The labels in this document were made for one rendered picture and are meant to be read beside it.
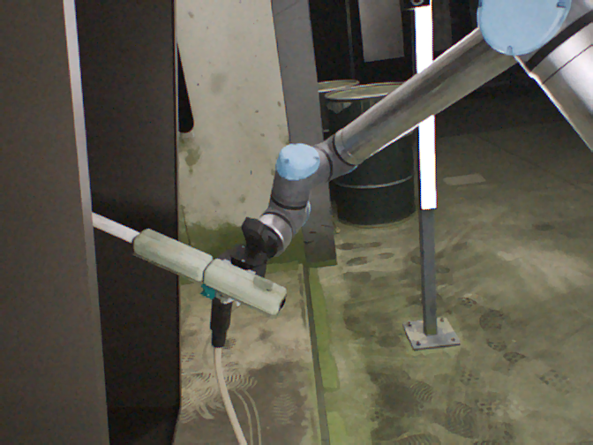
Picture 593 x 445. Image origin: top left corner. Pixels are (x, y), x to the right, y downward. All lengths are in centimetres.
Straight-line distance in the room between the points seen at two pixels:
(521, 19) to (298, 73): 198
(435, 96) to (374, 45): 651
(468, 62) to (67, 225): 70
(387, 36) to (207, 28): 511
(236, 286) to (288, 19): 191
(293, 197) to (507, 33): 56
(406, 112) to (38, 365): 75
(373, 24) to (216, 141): 510
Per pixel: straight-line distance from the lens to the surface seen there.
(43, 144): 48
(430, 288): 215
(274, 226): 107
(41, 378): 59
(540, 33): 71
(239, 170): 272
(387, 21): 755
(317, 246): 287
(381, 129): 105
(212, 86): 265
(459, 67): 94
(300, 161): 106
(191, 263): 92
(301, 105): 264
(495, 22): 74
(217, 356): 109
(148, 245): 96
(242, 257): 100
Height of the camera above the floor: 131
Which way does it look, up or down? 22 degrees down
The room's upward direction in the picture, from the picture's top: 8 degrees counter-clockwise
